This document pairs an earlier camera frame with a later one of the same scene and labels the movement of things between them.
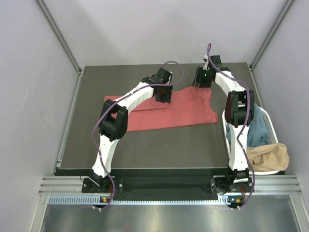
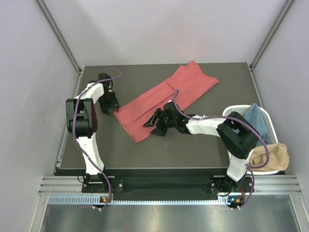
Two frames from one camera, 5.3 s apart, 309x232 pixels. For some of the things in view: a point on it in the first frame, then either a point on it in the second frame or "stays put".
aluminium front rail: x=263 y=184 stays put
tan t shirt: x=267 y=158 stays put
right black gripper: x=198 y=79 -> x=160 y=130
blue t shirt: x=258 y=133 stays put
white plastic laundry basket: x=271 y=134 stays put
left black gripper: x=166 y=97 -> x=113 y=104
